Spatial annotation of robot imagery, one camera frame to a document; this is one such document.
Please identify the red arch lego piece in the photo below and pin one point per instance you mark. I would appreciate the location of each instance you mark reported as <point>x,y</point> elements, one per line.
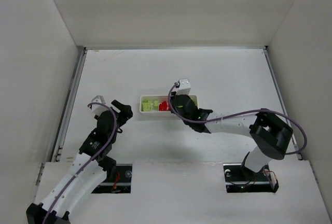
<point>164,106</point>

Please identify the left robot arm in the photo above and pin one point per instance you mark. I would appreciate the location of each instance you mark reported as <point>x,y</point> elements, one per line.
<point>90,167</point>

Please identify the white divided sorting tray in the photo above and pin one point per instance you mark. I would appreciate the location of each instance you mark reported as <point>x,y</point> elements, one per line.
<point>155,113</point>

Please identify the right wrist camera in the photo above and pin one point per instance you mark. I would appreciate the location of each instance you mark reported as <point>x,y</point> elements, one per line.
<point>183,86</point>

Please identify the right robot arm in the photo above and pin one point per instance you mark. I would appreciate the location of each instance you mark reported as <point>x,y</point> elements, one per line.
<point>270,133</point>

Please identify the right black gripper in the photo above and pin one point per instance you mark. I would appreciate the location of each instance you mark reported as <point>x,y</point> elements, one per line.
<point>180,102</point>

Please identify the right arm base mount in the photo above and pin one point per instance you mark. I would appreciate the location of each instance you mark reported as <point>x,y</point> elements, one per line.
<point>238,179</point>

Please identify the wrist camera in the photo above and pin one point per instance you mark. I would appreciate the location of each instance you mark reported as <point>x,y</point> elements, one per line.
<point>183,86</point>
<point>97,105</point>

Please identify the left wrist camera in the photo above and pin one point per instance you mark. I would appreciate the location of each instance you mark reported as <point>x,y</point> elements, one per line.
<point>97,105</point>

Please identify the light green duplo brick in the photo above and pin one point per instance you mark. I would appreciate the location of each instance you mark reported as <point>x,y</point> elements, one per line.
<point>146,105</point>

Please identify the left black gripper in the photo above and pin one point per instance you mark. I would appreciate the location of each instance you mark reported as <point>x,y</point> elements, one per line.
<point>119,114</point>

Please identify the pale green duplo brick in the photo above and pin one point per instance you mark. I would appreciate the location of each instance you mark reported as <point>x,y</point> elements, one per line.
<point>155,105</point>

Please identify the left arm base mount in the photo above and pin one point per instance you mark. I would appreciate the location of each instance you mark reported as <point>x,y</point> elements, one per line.
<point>118,181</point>

